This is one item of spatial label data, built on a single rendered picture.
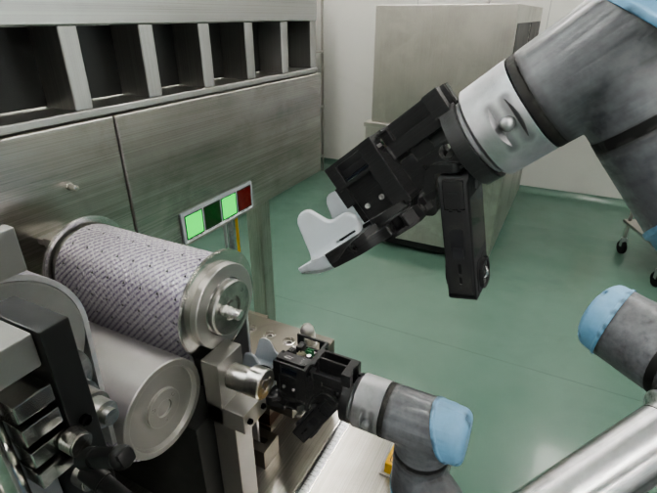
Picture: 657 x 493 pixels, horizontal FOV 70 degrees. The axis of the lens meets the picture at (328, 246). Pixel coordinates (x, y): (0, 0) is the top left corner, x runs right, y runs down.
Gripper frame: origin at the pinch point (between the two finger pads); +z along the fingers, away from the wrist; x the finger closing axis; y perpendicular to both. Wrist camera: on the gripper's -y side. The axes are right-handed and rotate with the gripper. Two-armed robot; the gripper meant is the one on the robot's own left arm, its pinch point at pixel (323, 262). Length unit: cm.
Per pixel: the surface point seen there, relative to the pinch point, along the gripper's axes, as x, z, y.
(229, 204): -44, 48, 18
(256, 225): -79, 77, 12
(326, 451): -13.7, 34.9, -30.8
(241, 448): 2.6, 28.7, -16.2
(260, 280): -79, 90, -4
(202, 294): 2.1, 16.3, 4.4
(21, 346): 27.7, -2.3, 7.7
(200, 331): 3.3, 19.2, 0.9
